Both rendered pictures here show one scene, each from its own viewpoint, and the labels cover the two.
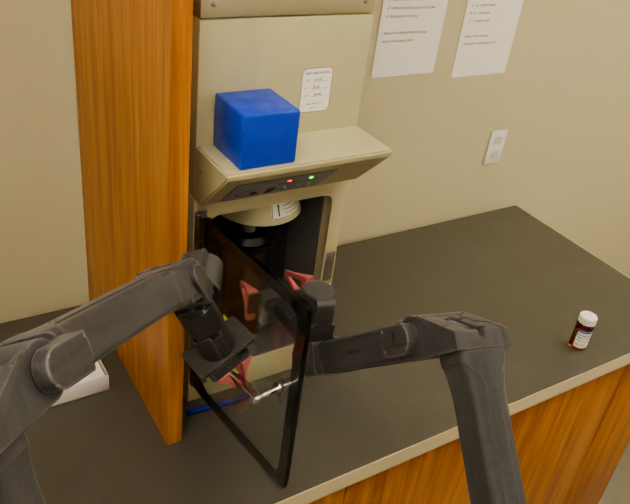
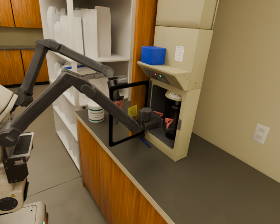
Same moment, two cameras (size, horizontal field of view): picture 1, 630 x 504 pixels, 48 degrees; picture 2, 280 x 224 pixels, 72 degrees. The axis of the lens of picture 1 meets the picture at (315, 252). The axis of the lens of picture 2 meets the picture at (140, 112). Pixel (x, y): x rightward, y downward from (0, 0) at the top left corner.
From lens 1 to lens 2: 1.43 m
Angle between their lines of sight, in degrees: 76
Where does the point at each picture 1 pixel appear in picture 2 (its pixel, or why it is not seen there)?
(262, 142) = (144, 55)
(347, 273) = (236, 171)
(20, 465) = (40, 48)
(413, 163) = not seen: outside the picture
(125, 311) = (80, 57)
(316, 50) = (180, 39)
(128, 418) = not seen: hidden behind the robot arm
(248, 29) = (164, 29)
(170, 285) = (98, 65)
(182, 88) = (135, 36)
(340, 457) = (130, 165)
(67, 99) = not seen: hidden behind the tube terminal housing
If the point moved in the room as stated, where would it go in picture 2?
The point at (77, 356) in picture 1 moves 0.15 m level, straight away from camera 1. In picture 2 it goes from (54, 44) to (81, 45)
